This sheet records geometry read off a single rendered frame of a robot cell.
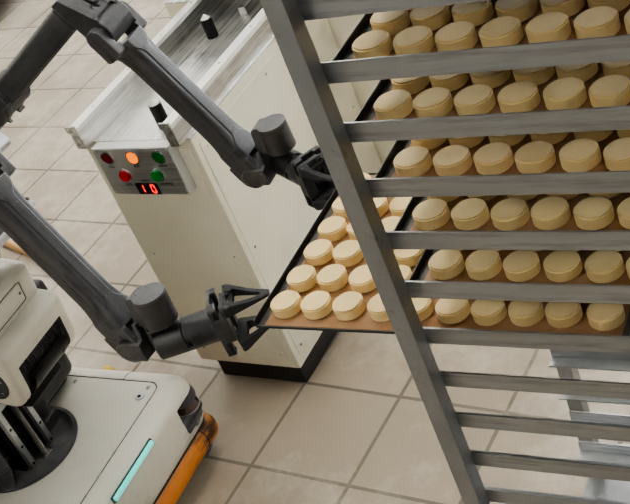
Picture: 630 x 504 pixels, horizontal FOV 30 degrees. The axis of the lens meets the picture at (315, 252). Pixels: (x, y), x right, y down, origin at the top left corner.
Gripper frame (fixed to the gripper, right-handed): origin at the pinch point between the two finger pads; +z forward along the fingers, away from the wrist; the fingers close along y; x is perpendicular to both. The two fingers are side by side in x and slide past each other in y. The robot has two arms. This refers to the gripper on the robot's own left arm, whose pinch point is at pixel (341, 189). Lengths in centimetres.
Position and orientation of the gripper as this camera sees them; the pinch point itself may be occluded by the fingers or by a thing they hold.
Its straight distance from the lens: 209.6
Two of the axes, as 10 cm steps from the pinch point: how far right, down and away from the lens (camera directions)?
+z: 5.5, 3.3, -7.7
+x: 7.7, -5.6, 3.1
